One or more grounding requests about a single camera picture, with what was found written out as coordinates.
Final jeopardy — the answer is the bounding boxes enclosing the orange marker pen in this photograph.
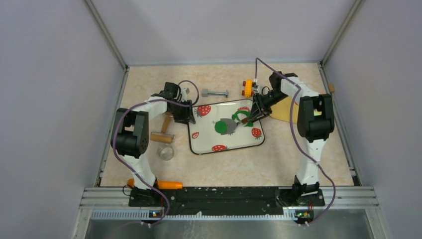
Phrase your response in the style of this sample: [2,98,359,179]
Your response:
[126,179,183,190]

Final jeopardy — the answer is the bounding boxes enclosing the grey toy bolt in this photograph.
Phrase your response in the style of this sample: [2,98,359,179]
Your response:
[202,88,229,98]

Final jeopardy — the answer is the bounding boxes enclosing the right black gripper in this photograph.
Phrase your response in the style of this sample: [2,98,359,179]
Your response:
[248,91,288,123]

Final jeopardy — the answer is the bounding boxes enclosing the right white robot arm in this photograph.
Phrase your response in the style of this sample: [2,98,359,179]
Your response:
[246,71,335,205]

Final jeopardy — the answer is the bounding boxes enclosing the wooden handled scraper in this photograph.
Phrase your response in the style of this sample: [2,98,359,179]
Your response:
[219,118,241,135]

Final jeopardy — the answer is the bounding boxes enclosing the small wooden block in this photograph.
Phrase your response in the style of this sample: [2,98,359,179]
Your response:
[328,84,335,93]

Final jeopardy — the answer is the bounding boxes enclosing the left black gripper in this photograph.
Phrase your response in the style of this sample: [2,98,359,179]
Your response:
[169,99,196,124]

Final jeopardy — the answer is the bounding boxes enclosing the yellow toy car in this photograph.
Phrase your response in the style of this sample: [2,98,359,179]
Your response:
[241,79,253,98]

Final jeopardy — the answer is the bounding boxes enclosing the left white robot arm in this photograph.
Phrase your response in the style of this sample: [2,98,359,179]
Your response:
[110,82,196,206]

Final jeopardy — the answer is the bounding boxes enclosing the wooden rolling pin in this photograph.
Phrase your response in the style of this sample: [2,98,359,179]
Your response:
[149,112,174,144]

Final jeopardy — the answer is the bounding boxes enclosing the round metal cutter ring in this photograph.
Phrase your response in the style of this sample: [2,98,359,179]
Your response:
[157,145,175,161]

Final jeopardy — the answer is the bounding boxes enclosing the round green dough wrapper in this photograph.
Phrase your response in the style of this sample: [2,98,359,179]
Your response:
[214,120,227,135]

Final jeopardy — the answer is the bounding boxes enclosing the green dough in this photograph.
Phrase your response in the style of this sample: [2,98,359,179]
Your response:
[231,110,254,127]

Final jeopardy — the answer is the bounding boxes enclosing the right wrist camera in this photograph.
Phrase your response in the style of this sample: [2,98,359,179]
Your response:
[252,82,263,94]

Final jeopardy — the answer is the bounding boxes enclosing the white strawberry tray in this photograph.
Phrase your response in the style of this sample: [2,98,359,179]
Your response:
[188,99,265,155]

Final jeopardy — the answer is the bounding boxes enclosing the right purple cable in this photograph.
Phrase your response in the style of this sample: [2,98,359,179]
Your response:
[254,57,337,225]

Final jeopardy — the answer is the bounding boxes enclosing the yellow cutting board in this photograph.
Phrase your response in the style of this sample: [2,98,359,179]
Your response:
[270,97,299,124]

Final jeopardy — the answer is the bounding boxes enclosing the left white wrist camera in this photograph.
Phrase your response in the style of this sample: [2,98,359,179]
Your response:
[181,88,190,101]

